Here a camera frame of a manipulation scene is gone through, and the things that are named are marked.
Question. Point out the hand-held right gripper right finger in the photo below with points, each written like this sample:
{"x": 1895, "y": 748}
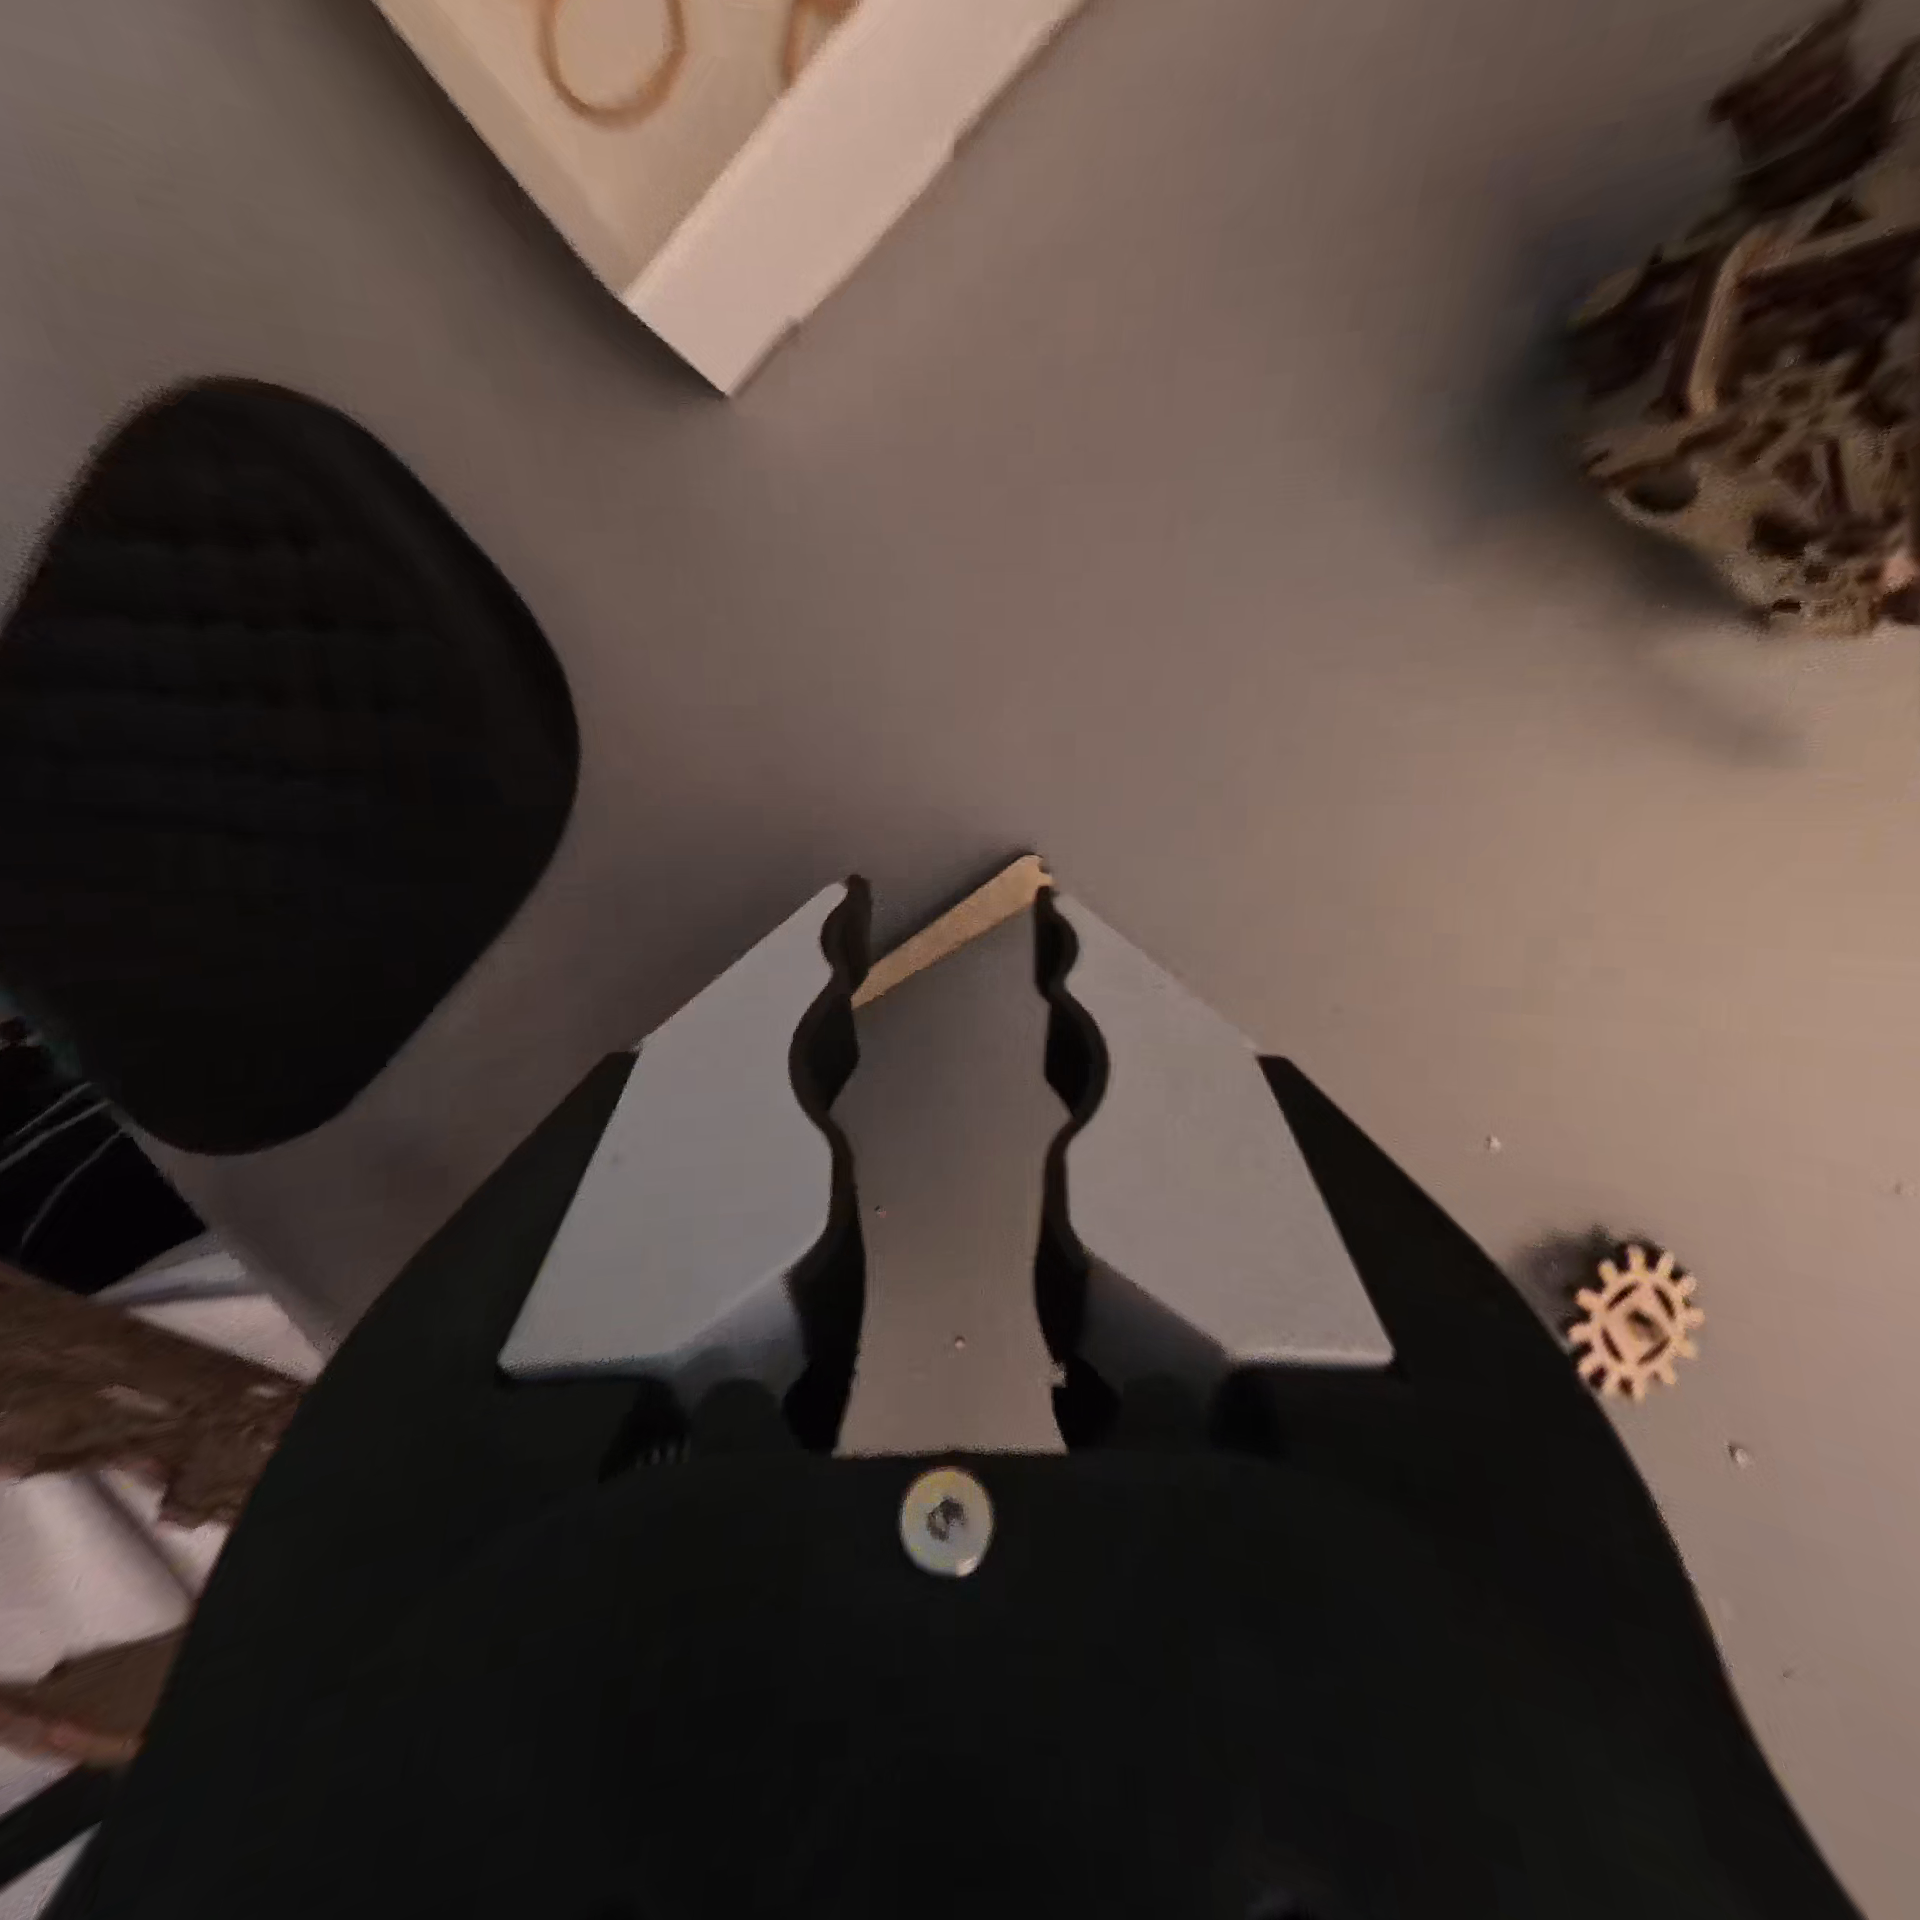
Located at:
{"x": 1201, "y": 1171}

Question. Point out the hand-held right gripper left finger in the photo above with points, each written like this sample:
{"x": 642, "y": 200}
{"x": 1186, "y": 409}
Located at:
{"x": 704, "y": 1140}

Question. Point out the long wooden strip part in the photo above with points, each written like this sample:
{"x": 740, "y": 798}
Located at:
{"x": 945, "y": 937}

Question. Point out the dark wooden model assembly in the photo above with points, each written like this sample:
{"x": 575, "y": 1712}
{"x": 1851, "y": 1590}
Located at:
{"x": 1755, "y": 389}

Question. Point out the pale wooden gear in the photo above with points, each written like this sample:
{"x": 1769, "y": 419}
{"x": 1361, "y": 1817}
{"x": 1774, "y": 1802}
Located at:
{"x": 1603, "y": 1318}

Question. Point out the black chair seat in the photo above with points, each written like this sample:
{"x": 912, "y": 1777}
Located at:
{"x": 270, "y": 749}

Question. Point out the blurred brown object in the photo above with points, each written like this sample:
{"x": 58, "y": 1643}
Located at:
{"x": 119, "y": 1395}

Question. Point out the white cardboard tray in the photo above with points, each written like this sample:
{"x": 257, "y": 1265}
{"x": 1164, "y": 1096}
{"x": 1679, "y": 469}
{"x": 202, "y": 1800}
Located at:
{"x": 779, "y": 224}

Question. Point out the pile of tan rubber bands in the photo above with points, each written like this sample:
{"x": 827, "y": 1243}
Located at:
{"x": 615, "y": 115}

